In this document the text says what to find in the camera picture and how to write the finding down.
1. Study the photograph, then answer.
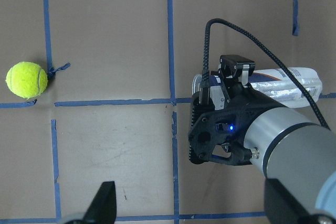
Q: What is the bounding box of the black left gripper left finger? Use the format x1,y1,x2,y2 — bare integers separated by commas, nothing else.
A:
82,181,117,223

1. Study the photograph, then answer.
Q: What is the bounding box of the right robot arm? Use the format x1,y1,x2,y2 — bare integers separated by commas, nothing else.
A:
188,55,335,223

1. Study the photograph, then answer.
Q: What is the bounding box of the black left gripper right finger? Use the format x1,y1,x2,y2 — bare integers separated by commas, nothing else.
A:
264,178,315,224

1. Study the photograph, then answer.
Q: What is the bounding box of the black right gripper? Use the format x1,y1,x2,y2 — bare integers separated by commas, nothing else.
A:
188,55,283,165

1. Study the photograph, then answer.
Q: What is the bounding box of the yellow tennis ball centre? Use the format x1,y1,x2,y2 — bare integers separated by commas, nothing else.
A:
5,61,48,99

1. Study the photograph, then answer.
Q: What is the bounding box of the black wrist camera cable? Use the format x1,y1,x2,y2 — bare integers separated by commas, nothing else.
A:
198,18,331,131

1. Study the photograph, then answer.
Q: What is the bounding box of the clear tennis ball can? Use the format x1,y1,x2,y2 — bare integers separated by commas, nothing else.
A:
191,66,323,109

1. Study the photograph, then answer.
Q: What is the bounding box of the brown paper table cover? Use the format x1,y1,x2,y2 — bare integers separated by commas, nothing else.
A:
1,0,335,223

